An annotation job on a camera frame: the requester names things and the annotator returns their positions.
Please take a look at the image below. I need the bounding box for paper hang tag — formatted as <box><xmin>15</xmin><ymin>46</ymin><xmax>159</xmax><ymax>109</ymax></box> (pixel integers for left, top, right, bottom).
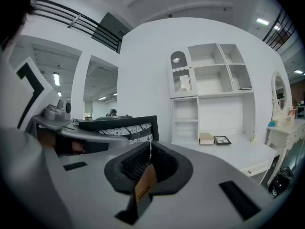
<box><xmin>134</xmin><ymin>164</ymin><xmax>158</xmax><ymax>204</ymax></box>

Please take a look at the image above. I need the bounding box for left gripper fisheye camera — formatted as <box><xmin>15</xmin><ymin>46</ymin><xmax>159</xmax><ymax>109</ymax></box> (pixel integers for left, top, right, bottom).
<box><xmin>57</xmin><ymin>98</ymin><xmax>72</xmax><ymax>115</ymax></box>

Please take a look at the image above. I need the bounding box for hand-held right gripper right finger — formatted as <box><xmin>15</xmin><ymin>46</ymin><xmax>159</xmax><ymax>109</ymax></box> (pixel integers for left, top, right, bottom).
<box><xmin>138</xmin><ymin>141</ymin><xmax>276</xmax><ymax>229</ymax></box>

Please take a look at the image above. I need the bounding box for person's left hand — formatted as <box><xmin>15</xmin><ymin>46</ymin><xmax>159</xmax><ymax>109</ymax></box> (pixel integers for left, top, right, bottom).
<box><xmin>38</xmin><ymin>130</ymin><xmax>85</xmax><ymax>156</ymax></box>

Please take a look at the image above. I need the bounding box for black and white patterned board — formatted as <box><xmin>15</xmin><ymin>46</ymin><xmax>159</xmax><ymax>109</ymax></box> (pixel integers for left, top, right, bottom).
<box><xmin>78</xmin><ymin>115</ymin><xmax>160</xmax><ymax>146</ymax></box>

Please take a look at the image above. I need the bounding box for white shelf desk unit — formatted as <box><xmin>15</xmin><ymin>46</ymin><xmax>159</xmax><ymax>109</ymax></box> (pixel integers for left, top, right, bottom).
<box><xmin>166</xmin><ymin>43</ymin><xmax>278</xmax><ymax>186</ymax></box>

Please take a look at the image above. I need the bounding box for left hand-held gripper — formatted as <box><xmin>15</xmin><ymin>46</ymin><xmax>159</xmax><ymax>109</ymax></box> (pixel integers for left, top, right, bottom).
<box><xmin>0</xmin><ymin>56</ymin><xmax>72</xmax><ymax>138</ymax></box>

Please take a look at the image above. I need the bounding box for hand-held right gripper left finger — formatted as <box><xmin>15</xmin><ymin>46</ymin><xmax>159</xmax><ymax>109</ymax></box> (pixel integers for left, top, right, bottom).
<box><xmin>44</xmin><ymin>141</ymin><xmax>153</xmax><ymax>229</ymax></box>

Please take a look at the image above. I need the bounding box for beige flat box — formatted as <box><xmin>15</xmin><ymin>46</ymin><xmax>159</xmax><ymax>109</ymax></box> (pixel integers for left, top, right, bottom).
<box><xmin>199</xmin><ymin>133</ymin><xmax>214</xmax><ymax>146</ymax></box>

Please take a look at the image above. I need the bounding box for clear plastic cup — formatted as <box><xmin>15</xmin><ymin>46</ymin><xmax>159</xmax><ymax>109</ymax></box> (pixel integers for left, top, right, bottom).
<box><xmin>249</xmin><ymin>125</ymin><xmax>258</xmax><ymax>142</ymax></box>

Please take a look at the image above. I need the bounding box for white fluted glass cabinet door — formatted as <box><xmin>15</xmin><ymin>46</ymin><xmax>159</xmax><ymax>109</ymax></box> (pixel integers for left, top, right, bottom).
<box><xmin>168</xmin><ymin>47</ymin><xmax>199</xmax><ymax>99</ymax></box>

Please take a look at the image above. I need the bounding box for black floor device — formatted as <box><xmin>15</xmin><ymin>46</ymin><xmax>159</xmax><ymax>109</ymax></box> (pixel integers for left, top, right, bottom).
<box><xmin>267</xmin><ymin>166</ymin><xmax>295</xmax><ymax>198</ymax></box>

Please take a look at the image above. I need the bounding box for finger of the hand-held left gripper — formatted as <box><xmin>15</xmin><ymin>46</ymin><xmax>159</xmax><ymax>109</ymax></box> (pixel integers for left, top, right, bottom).
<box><xmin>56</xmin><ymin>125</ymin><xmax>153</xmax><ymax>151</ymax></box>

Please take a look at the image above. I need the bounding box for framed deer picture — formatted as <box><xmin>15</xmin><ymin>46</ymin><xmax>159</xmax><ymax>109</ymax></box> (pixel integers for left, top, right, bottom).
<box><xmin>213</xmin><ymin>135</ymin><xmax>232</xmax><ymax>146</ymax></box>

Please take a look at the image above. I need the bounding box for black balcony railing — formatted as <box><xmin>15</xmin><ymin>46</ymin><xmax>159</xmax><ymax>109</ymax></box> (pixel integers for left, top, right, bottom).
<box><xmin>30</xmin><ymin>0</ymin><xmax>123</xmax><ymax>54</ymax></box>
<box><xmin>262</xmin><ymin>8</ymin><xmax>298</xmax><ymax>52</ymax></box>

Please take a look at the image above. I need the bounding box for white vanity table with mirror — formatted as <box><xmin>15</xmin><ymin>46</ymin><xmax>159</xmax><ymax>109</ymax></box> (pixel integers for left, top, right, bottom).
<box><xmin>265</xmin><ymin>70</ymin><xmax>305</xmax><ymax>186</ymax></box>

